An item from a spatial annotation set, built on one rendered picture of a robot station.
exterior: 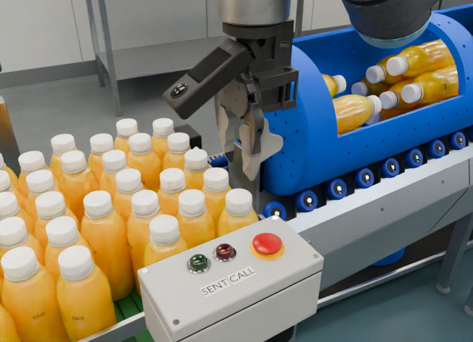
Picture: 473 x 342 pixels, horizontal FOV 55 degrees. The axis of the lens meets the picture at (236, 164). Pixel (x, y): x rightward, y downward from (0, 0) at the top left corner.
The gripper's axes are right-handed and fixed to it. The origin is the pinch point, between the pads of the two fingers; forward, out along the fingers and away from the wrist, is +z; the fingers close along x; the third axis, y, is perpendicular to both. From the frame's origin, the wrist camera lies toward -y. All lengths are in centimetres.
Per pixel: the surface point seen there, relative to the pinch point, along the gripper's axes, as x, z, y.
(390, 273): 32, 99, 92
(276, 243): -13.9, 2.8, -2.9
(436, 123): 2.1, 7.1, 48.4
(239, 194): -0.3, 5.2, 0.4
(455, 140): 5, 17, 63
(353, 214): 3.9, 24.3, 30.8
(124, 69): 269, 85, 68
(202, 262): -12.0, 3.0, -11.9
